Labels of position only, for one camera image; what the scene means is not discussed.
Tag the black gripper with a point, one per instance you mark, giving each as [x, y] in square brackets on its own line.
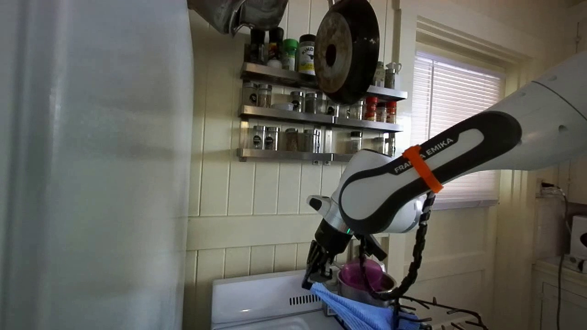
[330, 239]

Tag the blue striped towel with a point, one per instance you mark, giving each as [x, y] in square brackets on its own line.
[359, 315]

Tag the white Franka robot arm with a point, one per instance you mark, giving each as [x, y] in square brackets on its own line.
[537, 122]

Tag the white gas stove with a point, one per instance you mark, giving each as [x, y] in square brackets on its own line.
[257, 300]

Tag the black stove grate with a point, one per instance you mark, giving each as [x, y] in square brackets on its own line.
[455, 311]

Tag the purple plastic cup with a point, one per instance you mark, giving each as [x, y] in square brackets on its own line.
[354, 278]

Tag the metal spice rack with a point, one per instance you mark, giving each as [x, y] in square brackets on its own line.
[293, 157]

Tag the glass spice jar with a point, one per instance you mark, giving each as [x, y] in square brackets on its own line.
[258, 95]
[271, 139]
[292, 140]
[257, 139]
[310, 104]
[354, 142]
[295, 102]
[391, 74]

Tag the white door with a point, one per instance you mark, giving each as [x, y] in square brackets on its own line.
[464, 258]

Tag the red spice jar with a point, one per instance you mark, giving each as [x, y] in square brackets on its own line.
[370, 109]
[391, 111]

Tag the black lidded white jar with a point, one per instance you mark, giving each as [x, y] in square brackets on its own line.
[306, 56]

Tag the green capped spice jar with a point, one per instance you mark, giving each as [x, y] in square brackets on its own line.
[290, 56]

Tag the white window blind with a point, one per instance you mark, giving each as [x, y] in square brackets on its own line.
[451, 93]

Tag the hanging black frying pan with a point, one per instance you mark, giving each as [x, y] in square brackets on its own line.
[359, 49]

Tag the dark spice bottle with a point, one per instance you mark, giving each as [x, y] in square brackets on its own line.
[257, 47]
[275, 47]

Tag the white refrigerator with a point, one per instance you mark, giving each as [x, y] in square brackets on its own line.
[92, 184]

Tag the white cabinet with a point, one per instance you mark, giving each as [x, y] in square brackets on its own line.
[570, 300]

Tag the hanging steel pot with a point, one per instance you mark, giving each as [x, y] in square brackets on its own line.
[266, 12]
[213, 12]

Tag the white electrical box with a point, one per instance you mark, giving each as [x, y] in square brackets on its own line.
[579, 236]

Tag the wall plug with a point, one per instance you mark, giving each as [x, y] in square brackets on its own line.
[548, 188]

